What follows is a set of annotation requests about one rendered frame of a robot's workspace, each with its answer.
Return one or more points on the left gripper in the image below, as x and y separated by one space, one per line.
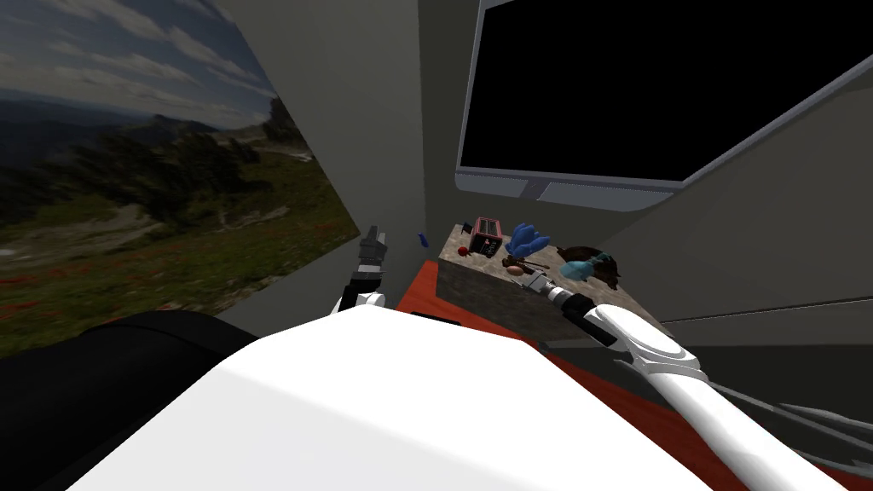
372 249

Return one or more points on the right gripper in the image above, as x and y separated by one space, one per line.
537 282

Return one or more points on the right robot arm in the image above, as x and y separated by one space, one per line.
689 392

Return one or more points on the pale pink egg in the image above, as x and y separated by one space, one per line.
515 270

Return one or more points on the brown wooden stick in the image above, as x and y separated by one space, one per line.
522 262

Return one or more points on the teal rounded object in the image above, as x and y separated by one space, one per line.
578 269

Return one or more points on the blue crumpled cloth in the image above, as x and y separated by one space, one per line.
526 240

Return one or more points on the brown stone table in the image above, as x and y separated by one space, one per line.
491 296

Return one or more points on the small blue object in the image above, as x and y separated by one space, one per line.
423 240

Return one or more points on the red toaster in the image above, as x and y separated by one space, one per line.
487 239

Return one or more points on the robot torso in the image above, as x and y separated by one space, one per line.
382 409

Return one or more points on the black television with grey frame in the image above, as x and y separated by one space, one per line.
586 88

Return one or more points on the landscape picture on wall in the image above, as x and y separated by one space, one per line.
136 177

